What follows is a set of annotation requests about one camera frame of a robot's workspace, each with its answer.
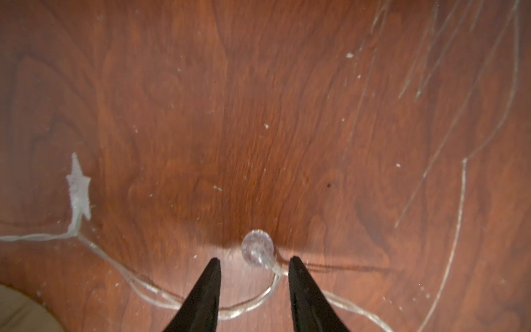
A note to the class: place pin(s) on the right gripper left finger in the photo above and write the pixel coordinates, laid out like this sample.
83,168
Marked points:
199,311

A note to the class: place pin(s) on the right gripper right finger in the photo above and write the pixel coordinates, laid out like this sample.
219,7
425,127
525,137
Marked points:
310,309

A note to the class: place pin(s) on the small green christmas tree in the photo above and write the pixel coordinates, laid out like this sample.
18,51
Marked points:
20,313

